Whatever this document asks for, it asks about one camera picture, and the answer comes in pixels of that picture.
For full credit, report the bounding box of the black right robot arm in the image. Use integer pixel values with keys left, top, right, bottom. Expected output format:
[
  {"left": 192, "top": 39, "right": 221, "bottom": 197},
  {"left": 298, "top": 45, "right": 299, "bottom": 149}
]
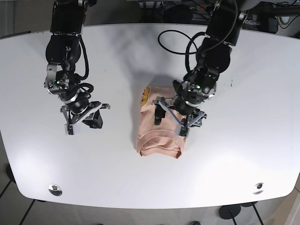
[{"left": 44, "top": 0, "right": 110, "bottom": 135}]

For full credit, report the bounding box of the right silver table grommet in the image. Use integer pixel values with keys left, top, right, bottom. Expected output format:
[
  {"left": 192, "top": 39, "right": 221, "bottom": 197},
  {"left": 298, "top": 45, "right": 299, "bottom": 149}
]
[{"left": 252, "top": 183, "right": 264, "bottom": 195}]

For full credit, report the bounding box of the peach pink T-shirt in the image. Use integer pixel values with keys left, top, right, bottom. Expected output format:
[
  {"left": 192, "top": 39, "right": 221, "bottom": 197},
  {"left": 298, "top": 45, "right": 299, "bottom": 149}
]
[{"left": 136, "top": 86, "right": 186, "bottom": 158}]

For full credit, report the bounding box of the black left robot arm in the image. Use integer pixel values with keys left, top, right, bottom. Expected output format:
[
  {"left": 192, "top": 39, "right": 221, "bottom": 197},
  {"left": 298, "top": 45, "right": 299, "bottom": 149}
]
[{"left": 153, "top": 0, "right": 247, "bottom": 137}]

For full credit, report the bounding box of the black round stand base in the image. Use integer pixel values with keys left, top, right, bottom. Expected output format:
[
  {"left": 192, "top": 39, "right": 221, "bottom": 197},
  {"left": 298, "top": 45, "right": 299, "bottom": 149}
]
[{"left": 218, "top": 204, "right": 241, "bottom": 220}]

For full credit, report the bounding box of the silver table grommet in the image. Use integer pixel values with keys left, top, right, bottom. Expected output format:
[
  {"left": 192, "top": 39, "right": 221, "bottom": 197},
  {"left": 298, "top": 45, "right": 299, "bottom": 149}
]
[
  {"left": 252, "top": 183, "right": 264, "bottom": 195},
  {"left": 48, "top": 184, "right": 62, "bottom": 196}
]

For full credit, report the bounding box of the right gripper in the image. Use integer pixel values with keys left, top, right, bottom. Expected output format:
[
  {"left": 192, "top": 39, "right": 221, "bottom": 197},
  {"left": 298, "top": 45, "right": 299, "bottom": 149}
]
[{"left": 44, "top": 63, "right": 110, "bottom": 135}]

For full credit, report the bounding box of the left silver table grommet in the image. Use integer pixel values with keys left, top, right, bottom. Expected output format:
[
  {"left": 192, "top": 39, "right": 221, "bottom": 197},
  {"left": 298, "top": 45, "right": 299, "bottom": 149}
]
[{"left": 48, "top": 184, "right": 62, "bottom": 196}]

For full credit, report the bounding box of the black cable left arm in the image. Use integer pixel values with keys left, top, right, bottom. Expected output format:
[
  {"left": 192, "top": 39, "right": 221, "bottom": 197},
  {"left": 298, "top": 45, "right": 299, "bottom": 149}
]
[{"left": 157, "top": 0, "right": 239, "bottom": 78}]

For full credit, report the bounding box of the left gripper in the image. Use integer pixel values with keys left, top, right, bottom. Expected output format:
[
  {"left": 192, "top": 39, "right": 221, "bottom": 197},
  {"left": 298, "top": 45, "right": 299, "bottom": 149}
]
[{"left": 152, "top": 69, "right": 217, "bottom": 138}]

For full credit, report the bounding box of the blue shoe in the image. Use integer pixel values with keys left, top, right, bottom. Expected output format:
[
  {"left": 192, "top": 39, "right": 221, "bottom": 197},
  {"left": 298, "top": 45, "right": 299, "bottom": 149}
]
[{"left": 190, "top": 221, "right": 201, "bottom": 225}]

